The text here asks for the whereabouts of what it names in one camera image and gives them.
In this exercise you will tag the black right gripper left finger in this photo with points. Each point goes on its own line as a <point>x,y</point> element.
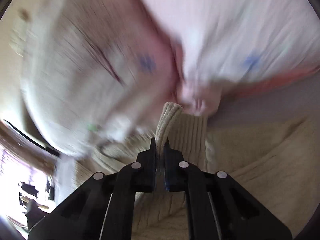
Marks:
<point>102,207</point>

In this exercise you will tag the pink floral pillow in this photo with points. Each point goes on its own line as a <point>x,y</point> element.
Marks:
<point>228,44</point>

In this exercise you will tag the white floral pillow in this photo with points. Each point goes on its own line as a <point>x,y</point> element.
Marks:
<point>96,71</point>

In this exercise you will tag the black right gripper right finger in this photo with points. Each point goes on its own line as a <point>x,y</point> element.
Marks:
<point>218,207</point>

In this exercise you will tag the lavender bed cover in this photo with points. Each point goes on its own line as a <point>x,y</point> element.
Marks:
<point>297,100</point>

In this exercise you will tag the beige knit sweater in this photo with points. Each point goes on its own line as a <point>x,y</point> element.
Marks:
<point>278,163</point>

